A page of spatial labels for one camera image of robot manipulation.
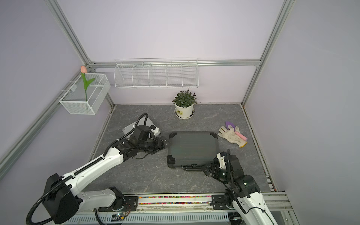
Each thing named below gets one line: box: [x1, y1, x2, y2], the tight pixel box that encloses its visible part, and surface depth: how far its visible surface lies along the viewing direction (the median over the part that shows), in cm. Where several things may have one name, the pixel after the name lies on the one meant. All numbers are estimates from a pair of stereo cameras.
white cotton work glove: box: [217, 124, 248, 148], surface depth 101 cm
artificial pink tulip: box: [80, 65, 96, 102], surface depth 87 cm
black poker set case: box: [166, 131, 219, 172], surface depth 85 cm
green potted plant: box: [172, 88, 199, 109], surface depth 101 cm
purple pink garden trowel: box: [225, 121, 248, 142], surface depth 101 cm
